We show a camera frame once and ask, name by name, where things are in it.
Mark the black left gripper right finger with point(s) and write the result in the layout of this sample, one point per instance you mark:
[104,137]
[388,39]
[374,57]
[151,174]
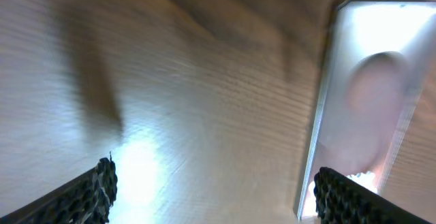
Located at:
[341,200]

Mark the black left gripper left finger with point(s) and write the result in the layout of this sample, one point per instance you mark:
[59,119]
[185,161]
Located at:
[87,199]

